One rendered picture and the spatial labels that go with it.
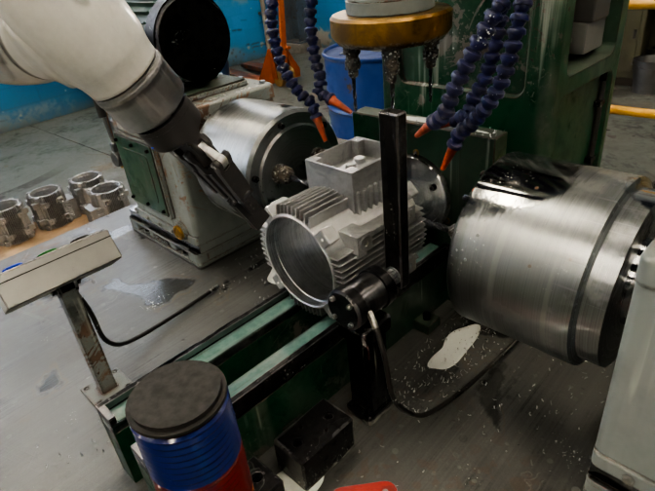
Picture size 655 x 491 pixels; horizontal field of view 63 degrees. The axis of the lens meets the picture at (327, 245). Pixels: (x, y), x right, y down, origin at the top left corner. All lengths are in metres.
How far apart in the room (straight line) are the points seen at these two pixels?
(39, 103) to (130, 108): 5.83
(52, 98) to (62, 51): 5.89
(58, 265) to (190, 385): 0.55
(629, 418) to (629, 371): 0.06
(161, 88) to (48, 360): 0.66
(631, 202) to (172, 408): 0.54
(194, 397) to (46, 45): 0.39
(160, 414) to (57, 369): 0.80
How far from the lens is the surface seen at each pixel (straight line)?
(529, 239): 0.66
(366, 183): 0.79
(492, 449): 0.83
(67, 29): 0.59
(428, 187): 0.97
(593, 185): 0.69
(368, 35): 0.78
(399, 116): 0.66
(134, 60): 0.62
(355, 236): 0.74
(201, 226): 1.22
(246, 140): 1.00
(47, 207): 3.29
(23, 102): 6.41
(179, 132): 0.66
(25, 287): 0.86
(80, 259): 0.87
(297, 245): 0.90
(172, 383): 0.35
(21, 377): 1.14
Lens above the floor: 1.44
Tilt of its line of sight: 31 degrees down
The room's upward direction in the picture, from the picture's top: 6 degrees counter-clockwise
